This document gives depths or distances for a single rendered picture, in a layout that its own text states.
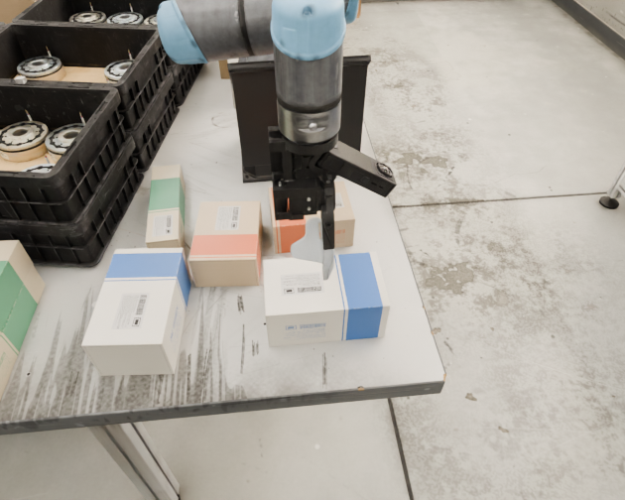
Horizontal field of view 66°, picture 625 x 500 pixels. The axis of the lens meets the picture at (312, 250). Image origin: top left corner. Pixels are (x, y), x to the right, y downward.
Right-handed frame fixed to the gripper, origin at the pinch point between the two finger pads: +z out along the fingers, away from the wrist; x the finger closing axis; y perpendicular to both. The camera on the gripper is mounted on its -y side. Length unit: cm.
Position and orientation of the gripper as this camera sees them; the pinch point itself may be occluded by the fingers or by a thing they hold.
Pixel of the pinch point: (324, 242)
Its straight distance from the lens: 73.3
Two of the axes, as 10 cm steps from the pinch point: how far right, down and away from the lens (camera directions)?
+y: -10.0, 0.8, -0.6
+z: 0.1, 6.9, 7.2
